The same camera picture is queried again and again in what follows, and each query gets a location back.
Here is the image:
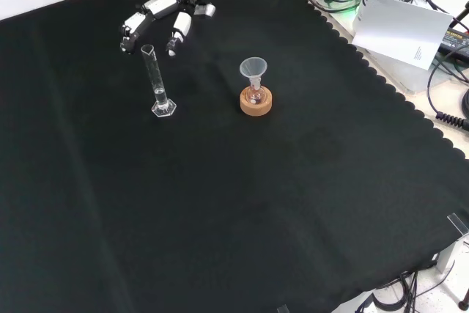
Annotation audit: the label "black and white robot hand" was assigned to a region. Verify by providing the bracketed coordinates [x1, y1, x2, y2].
[119, 0, 217, 57]

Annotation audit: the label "glass graduated cylinder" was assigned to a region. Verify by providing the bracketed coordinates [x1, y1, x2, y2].
[141, 44, 178, 119]

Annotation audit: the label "clear plastic funnel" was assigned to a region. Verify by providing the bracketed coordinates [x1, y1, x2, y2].
[239, 56, 269, 86]

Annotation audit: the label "round-bottom glass flask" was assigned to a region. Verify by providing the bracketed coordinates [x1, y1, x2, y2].
[245, 77, 266, 106]

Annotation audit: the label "black bench cloth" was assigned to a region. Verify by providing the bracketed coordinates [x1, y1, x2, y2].
[0, 0, 469, 313]

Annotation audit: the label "white paper sheet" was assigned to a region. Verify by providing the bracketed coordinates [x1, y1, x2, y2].
[351, 0, 455, 71]

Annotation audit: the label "black power adapter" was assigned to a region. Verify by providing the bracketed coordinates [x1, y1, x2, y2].
[437, 29, 469, 59]

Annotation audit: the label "aluminium bench leg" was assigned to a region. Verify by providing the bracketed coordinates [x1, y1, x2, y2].
[435, 235, 469, 274]

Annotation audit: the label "cork ring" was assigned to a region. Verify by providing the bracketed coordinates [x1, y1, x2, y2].
[239, 85, 274, 117]

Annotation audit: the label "black coiled cable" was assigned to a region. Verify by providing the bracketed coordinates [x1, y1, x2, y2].
[435, 110, 469, 130]

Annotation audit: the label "black floor cables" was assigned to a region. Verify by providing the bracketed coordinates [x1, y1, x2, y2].
[366, 261, 457, 313]

